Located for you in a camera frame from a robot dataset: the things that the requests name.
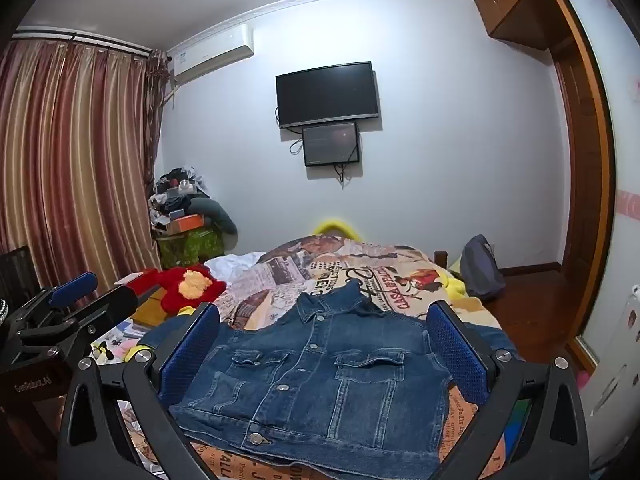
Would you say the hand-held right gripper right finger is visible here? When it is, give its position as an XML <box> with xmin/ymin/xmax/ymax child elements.
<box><xmin>426</xmin><ymin>301</ymin><xmax>592</xmax><ymax>480</ymax></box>

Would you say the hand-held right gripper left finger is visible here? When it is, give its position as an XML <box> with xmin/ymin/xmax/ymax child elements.
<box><xmin>56</xmin><ymin>301</ymin><xmax>223</xmax><ymax>480</ymax></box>

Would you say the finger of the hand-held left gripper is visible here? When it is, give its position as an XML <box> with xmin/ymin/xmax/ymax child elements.
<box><xmin>9</xmin><ymin>271</ymin><xmax>99</xmax><ymax>335</ymax></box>
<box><xmin>16</xmin><ymin>285</ymin><xmax>140</xmax><ymax>357</ymax></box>

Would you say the blue denim jacket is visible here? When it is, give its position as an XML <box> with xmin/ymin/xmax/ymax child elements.
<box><xmin>137</xmin><ymin>280</ymin><xmax>518</xmax><ymax>471</ymax></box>

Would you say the yellow box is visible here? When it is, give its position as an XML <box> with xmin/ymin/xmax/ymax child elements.
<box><xmin>131</xmin><ymin>287</ymin><xmax>170</xmax><ymax>329</ymax></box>

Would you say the red plush toy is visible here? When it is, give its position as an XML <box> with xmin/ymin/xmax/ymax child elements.
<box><xmin>124</xmin><ymin>263</ymin><xmax>227</xmax><ymax>317</ymax></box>

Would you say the yellow fleece cloth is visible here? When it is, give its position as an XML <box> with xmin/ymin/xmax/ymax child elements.
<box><xmin>440</xmin><ymin>257</ymin><xmax>488</xmax><ymax>313</ymax></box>

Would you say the grey blue backpack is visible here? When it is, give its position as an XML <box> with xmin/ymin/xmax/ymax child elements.
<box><xmin>459</xmin><ymin>234</ymin><xmax>506</xmax><ymax>298</ymax></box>

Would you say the white sheet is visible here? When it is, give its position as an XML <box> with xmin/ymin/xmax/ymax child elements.
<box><xmin>204</xmin><ymin>252</ymin><xmax>266</xmax><ymax>293</ymax></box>

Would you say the green patterned bag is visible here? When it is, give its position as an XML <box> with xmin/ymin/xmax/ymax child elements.
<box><xmin>156</xmin><ymin>229</ymin><xmax>226</xmax><ymax>268</ymax></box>

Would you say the printed newspaper pattern blanket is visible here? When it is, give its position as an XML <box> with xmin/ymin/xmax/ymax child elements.
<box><xmin>112</xmin><ymin>237</ymin><xmax>533</xmax><ymax>480</ymax></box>

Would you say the orange box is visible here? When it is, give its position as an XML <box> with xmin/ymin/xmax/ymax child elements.
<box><xmin>167</xmin><ymin>214</ymin><xmax>205</xmax><ymax>235</ymax></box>

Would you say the striped red gold curtain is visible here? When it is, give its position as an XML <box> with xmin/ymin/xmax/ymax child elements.
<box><xmin>0</xmin><ymin>37</ymin><xmax>168</xmax><ymax>306</ymax></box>

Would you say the pile of clutter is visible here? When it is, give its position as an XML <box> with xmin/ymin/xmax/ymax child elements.
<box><xmin>148</xmin><ymin>165</ymin><xmax>238</xmax><ymax>236</ymax></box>

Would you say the white door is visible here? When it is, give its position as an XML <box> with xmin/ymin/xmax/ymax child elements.
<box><xmin>555</xmin><ymin>0</ymin><xmax>640</xmax><ymax>471</ymax></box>

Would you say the yellow plush pillow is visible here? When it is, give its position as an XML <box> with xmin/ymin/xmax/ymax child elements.
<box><xmin>313</xmin><ymin>217</ymin><xmax>360</xmax><ymax>238</ymax></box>

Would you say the white air conditioner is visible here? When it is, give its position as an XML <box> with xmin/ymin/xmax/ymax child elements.
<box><xmin>167</xmin><ymin>23</ymin><xmax>255</xmax><ymax>84</ymax></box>

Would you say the wooden overhead cabinet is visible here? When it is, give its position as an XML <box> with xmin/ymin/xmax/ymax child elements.
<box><xmin>474</xmin><ymin>0</ymin><xmax>568</xmax><ymax>51</ymax></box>

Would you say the black hanging cable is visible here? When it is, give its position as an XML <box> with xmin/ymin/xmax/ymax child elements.
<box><xmin>334</xmin><ymin>160</ymin><xmax>362</xmax><ymax>190</ymax></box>

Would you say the wooden door frame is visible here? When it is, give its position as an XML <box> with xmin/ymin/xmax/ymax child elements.
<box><xmin>542</xmin><ymin>0</ymin><xmax>617</xmax><ymax>376</ymax></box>

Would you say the small black wall monitor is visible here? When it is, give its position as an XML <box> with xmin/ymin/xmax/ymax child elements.
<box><xmin>302</xmin><ymin>121</ymin><xmax>361</xmax><ymax>167</ymax></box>

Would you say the curtain rail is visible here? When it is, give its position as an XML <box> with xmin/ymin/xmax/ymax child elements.
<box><xmin>12</xmin><ymin>31</ymin><xmax>153</xmax><ymax>56</ymax></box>

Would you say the black wall television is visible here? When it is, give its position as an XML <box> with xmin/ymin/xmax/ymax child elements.
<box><xmin>275</xmin><ymin>61</ymin><xmax>378</xmax><ymax>129</ymax></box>

